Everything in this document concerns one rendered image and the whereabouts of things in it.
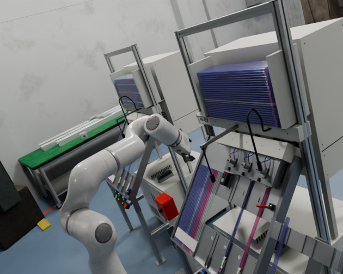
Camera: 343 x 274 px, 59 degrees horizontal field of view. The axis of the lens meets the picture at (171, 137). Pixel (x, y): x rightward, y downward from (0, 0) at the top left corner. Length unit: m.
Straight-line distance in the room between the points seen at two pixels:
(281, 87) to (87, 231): 0.91
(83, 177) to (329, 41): 1.21
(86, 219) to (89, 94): 5.25
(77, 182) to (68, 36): 5.28
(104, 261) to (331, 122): 1.20
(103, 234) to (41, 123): 4.95
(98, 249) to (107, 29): 5.80
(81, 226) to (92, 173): 0.16
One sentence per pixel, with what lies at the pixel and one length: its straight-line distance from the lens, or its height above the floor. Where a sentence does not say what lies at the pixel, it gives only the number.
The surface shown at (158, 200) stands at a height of 0.78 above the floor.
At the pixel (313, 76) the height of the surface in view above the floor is 1.53.
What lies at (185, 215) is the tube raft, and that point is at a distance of 1.95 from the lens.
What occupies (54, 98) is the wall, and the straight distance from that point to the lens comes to 5.89.
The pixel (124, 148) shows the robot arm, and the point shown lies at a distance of 1.04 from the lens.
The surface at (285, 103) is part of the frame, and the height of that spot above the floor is 1.50.
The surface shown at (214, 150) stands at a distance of 1.90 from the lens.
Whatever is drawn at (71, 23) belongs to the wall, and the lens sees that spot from 6.22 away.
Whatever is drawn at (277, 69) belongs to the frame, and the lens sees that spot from 1.31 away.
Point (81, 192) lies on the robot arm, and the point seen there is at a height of 1.57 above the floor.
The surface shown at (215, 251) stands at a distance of 1.73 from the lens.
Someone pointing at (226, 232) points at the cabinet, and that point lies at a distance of 2.10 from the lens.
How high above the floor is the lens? 1.94
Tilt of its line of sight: 19 degrees down
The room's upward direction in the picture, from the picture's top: 20 degrees counter-clockwise
